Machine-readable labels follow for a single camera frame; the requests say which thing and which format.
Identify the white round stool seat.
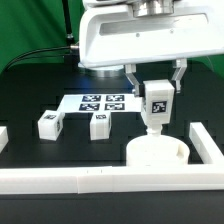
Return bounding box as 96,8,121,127
126,135,190,166

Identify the black vertical pole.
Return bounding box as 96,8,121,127
62,0,74,45

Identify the white sheet with tags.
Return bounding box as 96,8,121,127
58,94,141,113

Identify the white front fence bar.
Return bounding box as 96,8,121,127
0,165,224,195

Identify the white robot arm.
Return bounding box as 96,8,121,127
79,0,224,82

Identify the black cable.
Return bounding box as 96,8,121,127
0,44,83,75

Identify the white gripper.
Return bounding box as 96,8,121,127
79,0,224,97

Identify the white fence bar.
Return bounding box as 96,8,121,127
0,165,224,195
189,122,224,165

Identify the white left fence piece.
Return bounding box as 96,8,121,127
0,126,8,153

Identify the white right fence bar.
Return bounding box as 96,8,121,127
189,122,224,165

